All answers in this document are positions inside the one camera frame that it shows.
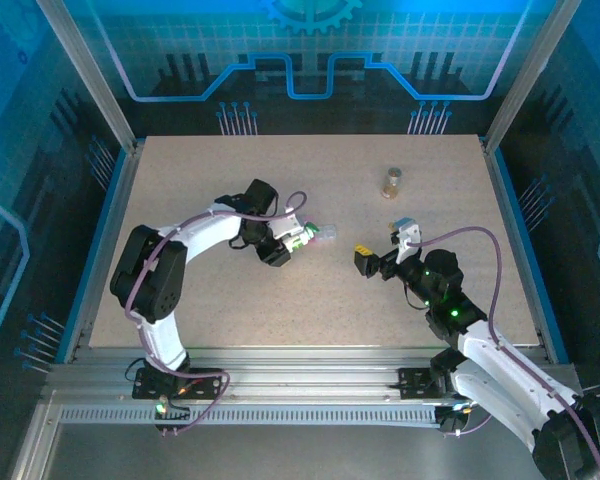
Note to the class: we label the white bottle with green cap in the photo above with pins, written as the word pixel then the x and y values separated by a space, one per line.
pixel 300 240

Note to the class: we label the pink and clear pill organizer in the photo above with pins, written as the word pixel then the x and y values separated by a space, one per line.
pixel 327 233

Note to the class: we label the clear pill bottle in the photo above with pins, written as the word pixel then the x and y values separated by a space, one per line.
pixel 392 182

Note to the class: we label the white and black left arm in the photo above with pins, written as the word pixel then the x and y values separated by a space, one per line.
pixel 150 272

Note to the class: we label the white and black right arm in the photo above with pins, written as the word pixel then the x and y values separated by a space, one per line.
pixel 505 370

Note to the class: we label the grey metal shelf panel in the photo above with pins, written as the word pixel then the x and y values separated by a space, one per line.
pixel 305 455

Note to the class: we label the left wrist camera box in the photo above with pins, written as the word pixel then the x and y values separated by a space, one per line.
pixel 285 226

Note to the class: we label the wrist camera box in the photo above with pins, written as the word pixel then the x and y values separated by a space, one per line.
pixel 407 235
pixel 285 226

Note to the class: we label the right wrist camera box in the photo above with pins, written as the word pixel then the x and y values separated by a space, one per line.
pixel 407 235

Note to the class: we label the aluminium table side rail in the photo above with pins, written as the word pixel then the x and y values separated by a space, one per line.
pixel 97 260
pixel 520 250

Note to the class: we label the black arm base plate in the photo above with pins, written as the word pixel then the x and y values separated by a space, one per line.
pixel 207 382
pixel 412 382

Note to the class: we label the aluminium mounting rail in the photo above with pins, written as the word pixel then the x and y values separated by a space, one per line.
pixel 305 375

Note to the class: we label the aluminium frame post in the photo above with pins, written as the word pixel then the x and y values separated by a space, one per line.
pixel 95 80
pixel 525 80

